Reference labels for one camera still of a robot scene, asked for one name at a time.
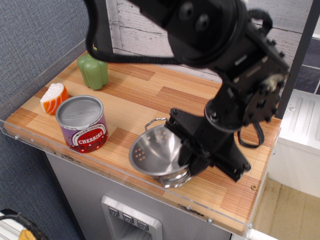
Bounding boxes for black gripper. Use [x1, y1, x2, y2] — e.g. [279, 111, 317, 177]
[165, 99, 251, 181]

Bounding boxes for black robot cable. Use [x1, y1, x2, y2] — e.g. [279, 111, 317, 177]
[83, 0, 273, 149]

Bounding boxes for black right frame post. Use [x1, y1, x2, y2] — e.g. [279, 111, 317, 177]
[275, 0, 320, 119]

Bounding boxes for silver metal colander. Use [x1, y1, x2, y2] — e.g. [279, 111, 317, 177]
[129, 117, 192, 188]

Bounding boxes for black frame post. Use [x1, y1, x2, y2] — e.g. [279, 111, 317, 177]
[84, 0, 113, 62]
[275, 0, 320, 119]

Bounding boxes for toy cherries can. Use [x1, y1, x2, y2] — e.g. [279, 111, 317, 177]
[55, 95, 109, 154]

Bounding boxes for toy salmon sushi piece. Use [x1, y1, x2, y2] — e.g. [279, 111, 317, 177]
[40, 82, 69, 115]

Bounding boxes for green toy bell pepper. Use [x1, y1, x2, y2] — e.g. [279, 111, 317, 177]
[77, 53, 109, 91]

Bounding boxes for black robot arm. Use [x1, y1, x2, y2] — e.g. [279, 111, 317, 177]
[134, 0, 289, 181]

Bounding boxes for silver water dispenser panel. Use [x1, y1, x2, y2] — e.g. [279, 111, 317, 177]
[101, 195, 163, 240]

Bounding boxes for black yellow object corner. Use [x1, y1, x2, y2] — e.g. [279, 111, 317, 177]
[0, 209, 49, 240]

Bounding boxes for black left frame post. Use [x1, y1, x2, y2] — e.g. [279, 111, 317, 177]
[84, 0, 113, 62]

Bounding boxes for grey toy fridge cabinet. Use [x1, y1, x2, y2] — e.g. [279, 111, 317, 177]
[46, 153, 232, 240]

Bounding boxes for white toy sink unit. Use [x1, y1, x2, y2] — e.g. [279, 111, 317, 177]
[267, 89, 320, 197]

